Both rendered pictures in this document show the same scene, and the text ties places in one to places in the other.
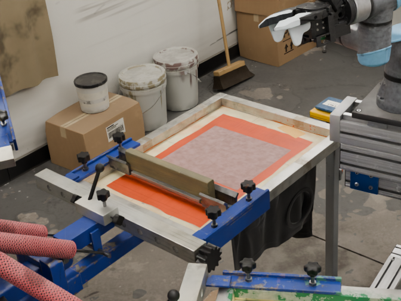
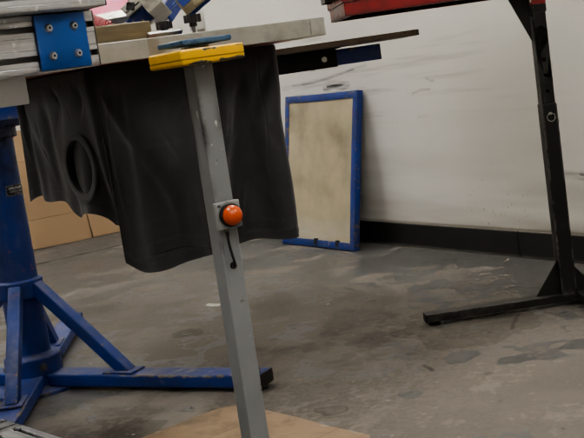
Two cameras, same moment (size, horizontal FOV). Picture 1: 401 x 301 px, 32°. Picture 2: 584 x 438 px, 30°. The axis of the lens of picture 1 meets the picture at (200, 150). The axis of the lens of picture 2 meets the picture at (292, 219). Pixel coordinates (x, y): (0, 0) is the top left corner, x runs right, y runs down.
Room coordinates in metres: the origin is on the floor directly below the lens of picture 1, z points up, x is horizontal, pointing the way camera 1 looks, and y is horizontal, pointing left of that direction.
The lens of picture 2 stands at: (2.98, -2.41, 0.90)
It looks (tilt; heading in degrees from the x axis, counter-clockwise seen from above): 8 degrees down; 104
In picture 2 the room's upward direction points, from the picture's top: 8 degrees counter-clockwise
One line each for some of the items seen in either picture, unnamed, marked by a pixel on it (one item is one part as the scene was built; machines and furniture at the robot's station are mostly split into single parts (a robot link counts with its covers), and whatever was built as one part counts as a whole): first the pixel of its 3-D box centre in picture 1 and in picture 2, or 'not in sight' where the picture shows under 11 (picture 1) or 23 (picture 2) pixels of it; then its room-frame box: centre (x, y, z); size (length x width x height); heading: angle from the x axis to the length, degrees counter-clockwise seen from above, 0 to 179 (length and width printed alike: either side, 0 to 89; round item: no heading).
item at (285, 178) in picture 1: (212, 159); (123, 57); (2.05, -0.04, 0.97); 0.79 x 0.58 x 0.04; 136
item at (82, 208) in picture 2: (268, 214); (71, 149); (1.96, -0.21, 0.79); 0.46 x 0.09 x 0.33; 136
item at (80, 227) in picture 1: (84, 230); not in sight; (1.64, 0.35, 1.02); 0.17 x 0.06 x 0.05; 136
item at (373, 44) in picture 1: (369, 38); not in sight; (1.54, -0.42, 1.55); 0.11 x 0.08 x 0.11; 31
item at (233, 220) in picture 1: (232, 220); not in sight; (1.68, -0.07, 0.98); 0.30 x 0.05 x 0.07; 136
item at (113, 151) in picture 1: (104, 166); not in sight; (2.07, 0.33, 0.98); 0.30 x 0.05 x 0.07; 136
